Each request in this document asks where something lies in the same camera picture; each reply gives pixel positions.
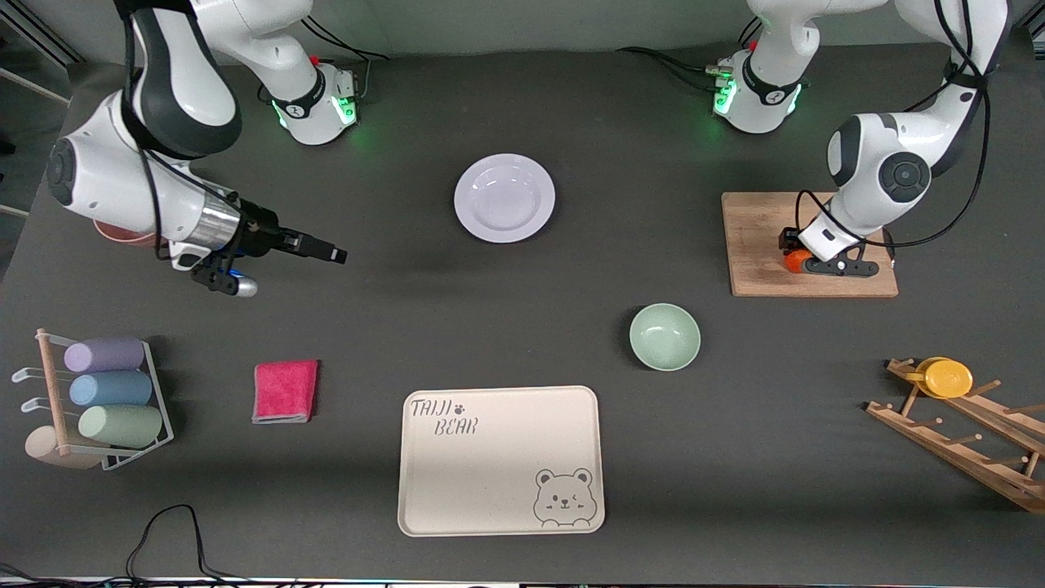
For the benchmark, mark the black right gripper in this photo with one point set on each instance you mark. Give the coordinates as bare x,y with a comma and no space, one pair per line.
263,230

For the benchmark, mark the orange fruit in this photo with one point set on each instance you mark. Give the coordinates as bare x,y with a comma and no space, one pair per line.
796,263

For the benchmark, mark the white round plate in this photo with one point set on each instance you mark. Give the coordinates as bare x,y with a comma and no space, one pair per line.
504,198

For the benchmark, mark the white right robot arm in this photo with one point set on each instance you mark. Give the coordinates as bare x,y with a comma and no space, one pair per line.
106,180

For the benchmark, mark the wooden cutting board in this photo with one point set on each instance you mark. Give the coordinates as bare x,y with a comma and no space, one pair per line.
751,245

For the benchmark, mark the pink folded cloth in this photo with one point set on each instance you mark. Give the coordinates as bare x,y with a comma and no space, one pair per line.
284,390

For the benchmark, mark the light green bowl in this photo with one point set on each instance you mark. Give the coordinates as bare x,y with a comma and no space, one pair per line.
664,336

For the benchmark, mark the pink bowl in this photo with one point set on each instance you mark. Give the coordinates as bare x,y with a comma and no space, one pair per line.
122,237

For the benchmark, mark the yellow cup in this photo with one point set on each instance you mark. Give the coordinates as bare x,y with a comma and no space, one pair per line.
947,379

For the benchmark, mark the purple cup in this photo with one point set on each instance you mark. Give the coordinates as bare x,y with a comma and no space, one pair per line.
106,355

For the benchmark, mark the blue cup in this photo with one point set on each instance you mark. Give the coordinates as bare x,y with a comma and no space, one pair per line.
110,389

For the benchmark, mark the green cup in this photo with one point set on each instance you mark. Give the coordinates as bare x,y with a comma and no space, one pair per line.
122,425

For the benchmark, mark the wooden peg drying rack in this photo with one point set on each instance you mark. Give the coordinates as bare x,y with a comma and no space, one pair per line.
963,461

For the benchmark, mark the cream bear print tray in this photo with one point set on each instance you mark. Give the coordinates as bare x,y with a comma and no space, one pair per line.
498,465

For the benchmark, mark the beige cup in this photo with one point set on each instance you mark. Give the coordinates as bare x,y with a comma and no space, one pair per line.
41,447

